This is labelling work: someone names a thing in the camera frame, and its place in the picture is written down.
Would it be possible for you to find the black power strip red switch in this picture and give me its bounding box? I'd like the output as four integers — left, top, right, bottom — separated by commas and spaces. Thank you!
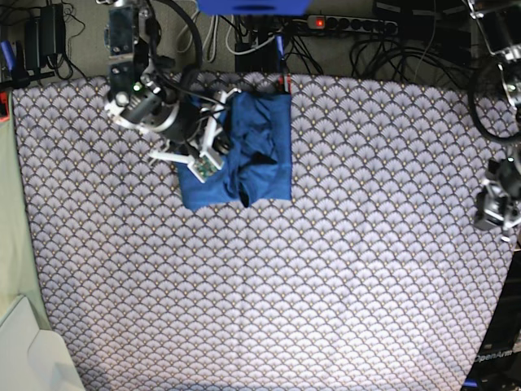
306, 15, 399, 36

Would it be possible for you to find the black power adapter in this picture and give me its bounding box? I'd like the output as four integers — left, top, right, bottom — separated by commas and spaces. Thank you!
24, 3, 66, 72

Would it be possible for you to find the blue handled clamp left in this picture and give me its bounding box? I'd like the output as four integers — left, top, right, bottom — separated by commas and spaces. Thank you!
1, 40, 30, 90

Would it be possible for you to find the fan-patterned table cloth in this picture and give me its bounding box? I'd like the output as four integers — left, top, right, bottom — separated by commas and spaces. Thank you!
13, 75, 514, 390

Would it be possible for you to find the blue long-sleeve T-shirt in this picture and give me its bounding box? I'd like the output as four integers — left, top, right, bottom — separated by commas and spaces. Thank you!
177, 92, 292, 211

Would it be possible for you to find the white looped cable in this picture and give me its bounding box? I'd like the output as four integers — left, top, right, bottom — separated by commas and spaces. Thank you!
176, 11, 221, 63

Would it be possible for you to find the white plastic bin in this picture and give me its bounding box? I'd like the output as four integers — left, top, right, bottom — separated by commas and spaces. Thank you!
1, 295, 85, 390

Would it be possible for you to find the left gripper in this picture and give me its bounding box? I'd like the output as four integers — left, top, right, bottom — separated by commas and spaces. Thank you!
474, 156, 520, 232

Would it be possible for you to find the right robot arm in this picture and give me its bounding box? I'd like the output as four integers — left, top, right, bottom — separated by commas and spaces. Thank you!
105, 1, 217, 158

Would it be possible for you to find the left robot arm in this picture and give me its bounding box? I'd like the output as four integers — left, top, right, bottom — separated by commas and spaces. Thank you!
230, 1, 520, 232

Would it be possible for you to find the red black table clamp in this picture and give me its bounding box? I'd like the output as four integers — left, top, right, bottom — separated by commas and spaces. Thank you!
275, 34, 291, 94

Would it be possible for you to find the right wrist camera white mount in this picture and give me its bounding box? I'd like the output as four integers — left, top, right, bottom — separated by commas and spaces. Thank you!
149, 88, 242, 183

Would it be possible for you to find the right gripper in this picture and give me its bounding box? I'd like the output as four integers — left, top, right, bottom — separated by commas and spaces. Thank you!
105, 83, 214, 140

